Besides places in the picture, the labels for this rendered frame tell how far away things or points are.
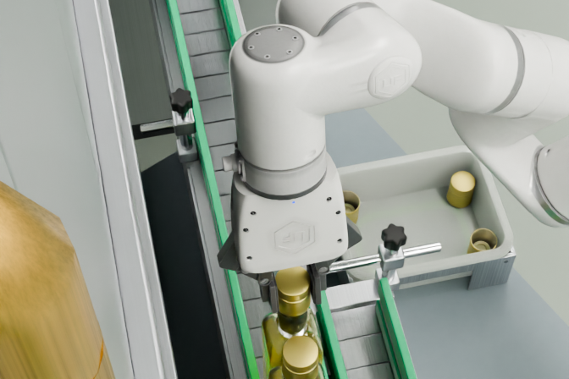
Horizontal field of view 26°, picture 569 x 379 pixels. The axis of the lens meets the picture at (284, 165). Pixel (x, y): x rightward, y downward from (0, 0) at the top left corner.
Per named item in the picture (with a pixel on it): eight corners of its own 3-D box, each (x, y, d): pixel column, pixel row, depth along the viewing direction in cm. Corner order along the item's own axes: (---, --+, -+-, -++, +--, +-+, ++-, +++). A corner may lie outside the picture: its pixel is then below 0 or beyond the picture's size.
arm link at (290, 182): (229, 182, 101) (232, 205, 103) (334, 162, 102) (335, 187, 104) (214, 124, 107) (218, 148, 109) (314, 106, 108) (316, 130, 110)
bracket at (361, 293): (311, 310, 156) (312, 285, 150) (383, 296, 157) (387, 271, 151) (317, 335, 154) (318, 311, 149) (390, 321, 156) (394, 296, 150)
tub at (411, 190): (317, 203, 172) (318, 170, 164) (472, 174, 174) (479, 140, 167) (347, 314, 163) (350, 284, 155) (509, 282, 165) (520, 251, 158)
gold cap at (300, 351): (278, 356, 120) (278, 337, 117) (313, 348, 121) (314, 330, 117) (285, 389, 119) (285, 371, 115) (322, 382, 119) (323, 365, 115)
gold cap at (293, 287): (271, 288, 121) (270, 266, 117) (306, 281, 121) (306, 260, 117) (278, 320, 119) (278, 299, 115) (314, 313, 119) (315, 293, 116)
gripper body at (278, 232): (232, 198, 103) (242, 287, 110) (350, 176, 104) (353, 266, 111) (217, 140, 108) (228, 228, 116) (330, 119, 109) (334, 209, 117)
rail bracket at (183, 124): (144, 150, 162) (133, 90, 151) (195, 140, 163) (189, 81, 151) (148, 175, 160) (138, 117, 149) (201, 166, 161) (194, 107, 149)
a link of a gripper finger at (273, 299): (240, 272, 112) (246, 320, 117) (275, 266, 113) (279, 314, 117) (234, 248, 114) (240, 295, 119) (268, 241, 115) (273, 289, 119)
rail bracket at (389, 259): (297, 288, 150) (298, 239, 140) (430, 262, 152) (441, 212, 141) (303, 310, 149) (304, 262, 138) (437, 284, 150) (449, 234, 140)
